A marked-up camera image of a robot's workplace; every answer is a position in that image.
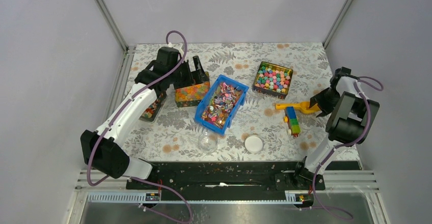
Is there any tin of orange gummies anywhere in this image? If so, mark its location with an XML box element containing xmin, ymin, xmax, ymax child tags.
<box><xmin>175</xmin><ymin>81</ymin><xmax>210</xmax><ymax>107</ymax></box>

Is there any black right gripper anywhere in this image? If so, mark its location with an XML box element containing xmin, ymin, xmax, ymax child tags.
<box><xmin>309</xmin><ymin>87</ymin><xmax>340</xmax><ymax>117</ymax></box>

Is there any floral table cloth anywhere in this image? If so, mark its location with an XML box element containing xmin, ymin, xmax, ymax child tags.
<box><xmin>123</xmin><ymin>43</ymin><xmax>332</xmax><ymax>161</ymax></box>

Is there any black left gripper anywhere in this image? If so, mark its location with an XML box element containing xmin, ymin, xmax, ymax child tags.
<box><xmin>169</xmin><ymin>56</ymin><xmax>209</xmax><ymax>90</ymax></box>

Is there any tin of star candies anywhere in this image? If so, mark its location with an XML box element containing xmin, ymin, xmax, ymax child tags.
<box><xmin>252</xmin><ymin>62</ymin><xmax>293</xmax><ymax>100</ymax></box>

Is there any yellow plastic scoop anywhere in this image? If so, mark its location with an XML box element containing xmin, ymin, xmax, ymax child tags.
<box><xmin>275</xmin><ymin>101</ymin><xmax>321</xmax><ymax>115</ymax></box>

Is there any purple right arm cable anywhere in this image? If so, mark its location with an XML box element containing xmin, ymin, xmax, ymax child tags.
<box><xmin>296</xmin><ymin>76</ymin><xmax>385</xmax><ymax>222</ymax></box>

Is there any clear glass jar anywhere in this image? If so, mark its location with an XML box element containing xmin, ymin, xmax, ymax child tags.
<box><xmin>197</xmin><ymin>131</ymin><xmax>218</xmax><ymax>153</ymax></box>

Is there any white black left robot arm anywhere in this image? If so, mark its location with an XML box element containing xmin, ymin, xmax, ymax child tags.
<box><xmin>80</xmin><ymin>46</ymin><xmax>209</xmax><ymax>189</ymax></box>

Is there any colourful toy block train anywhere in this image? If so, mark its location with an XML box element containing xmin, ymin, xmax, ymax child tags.
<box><xmin>284</xmin><ymin>106</ymin><xmax>301</xmax><ymax>138</ymax></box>

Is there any tin of lollipops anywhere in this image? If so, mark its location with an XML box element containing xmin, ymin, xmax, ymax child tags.
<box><xmin>139</xmin><ymin>92</ymin><xmax>167</xmax><ymax>123</ymax></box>

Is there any blue plastic candy bin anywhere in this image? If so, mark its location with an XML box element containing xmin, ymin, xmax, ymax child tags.
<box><xmin>194</xmin><ymin>75</ymin><xmax>249</xmax><ymax>135</ymax></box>

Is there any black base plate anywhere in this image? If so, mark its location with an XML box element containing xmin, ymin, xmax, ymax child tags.
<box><xmin>125</xmin><ymin>161</ymin><xmax>362</xmax><ymax>202</ymax></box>

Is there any grey slotted cable duct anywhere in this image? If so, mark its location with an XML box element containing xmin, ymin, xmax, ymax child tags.
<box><xmin>87</xmin><ymin>191</ymin><xmax>305</xmax><ymax>205</ymax></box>

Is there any white round jar lid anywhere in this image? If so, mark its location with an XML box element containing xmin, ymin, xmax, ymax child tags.
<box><xmin>244</xmin><ymin>135</ymin><xmax>264</xmax><ymax>154</ymax></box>

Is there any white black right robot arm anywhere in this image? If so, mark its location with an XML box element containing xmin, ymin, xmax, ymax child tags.
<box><xmin>292</xmin><ymin>67</ymin><xmax>380</xmax><ymax>189</ymax></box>

